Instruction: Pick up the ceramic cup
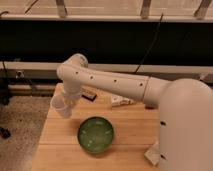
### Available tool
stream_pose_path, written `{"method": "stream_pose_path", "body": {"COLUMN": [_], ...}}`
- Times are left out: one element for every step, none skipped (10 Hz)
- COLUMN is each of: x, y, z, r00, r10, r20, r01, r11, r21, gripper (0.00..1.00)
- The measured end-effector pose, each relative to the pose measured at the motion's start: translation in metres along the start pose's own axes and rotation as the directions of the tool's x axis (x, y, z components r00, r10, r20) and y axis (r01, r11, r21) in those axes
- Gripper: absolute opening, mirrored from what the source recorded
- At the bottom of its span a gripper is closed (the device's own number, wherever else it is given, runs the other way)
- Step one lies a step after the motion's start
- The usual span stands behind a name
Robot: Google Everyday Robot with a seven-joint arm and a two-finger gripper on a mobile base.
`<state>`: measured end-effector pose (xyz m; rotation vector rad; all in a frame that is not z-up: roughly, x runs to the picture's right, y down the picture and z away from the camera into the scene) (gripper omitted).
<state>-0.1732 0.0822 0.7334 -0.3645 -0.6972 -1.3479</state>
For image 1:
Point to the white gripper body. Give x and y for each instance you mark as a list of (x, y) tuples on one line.
[(63, 106)]

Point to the black object on floor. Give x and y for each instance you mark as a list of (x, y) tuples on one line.
[(5, 133)]

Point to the white object at table edge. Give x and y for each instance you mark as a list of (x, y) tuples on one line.
[(153, 154)]

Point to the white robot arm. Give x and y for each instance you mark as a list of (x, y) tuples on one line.
[(185, 109)]

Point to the dark brown rectangular block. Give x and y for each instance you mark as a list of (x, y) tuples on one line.
[(89, 95)]

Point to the green bowl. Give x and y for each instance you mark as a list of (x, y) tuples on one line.
[(95, 135)]

